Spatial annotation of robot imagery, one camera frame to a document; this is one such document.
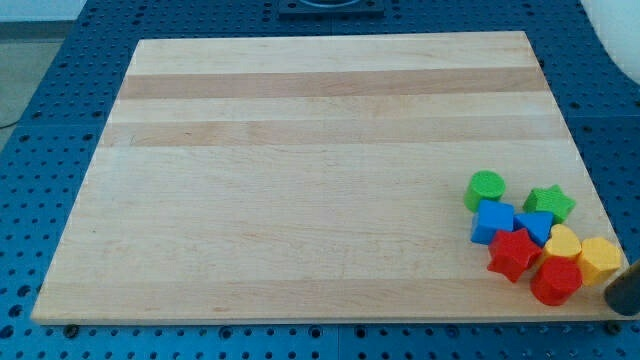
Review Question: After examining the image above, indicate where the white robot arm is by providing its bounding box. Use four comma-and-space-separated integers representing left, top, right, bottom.
580, 0, 639, 84

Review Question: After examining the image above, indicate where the wooden board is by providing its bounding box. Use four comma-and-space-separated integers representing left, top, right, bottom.
31, 31, 616, 325

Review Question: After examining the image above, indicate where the green cylinder block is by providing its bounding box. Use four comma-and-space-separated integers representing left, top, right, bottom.
463, 170, 506, 212

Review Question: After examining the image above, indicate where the blue cube block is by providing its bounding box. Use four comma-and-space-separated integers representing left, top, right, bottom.
471, 200, 515, 245

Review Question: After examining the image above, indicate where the red star block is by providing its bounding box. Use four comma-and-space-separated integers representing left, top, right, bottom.
487, 228, 542, 283

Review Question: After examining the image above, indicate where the blue triangle block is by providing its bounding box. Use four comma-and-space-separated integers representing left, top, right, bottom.
514, 211, 553, 247

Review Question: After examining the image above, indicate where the green star block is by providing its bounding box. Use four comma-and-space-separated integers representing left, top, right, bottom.
522, 184, 576, 224

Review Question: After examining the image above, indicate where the yellow heart block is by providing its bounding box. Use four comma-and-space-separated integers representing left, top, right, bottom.
537, 224, 582, 265

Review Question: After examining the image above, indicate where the red cylinder block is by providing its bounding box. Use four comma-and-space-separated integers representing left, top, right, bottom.
530, 257, 583, 306

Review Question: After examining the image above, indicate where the yellow hexagon block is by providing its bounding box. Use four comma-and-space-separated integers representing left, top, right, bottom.
576, 237, 622, 286

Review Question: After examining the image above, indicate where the black cylindrical robot tool tip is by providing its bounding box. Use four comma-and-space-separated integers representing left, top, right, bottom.
604, 261, 639, 316

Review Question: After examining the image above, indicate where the dark robot base mount plate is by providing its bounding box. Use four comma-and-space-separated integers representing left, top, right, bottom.
278, 0, 385, 19

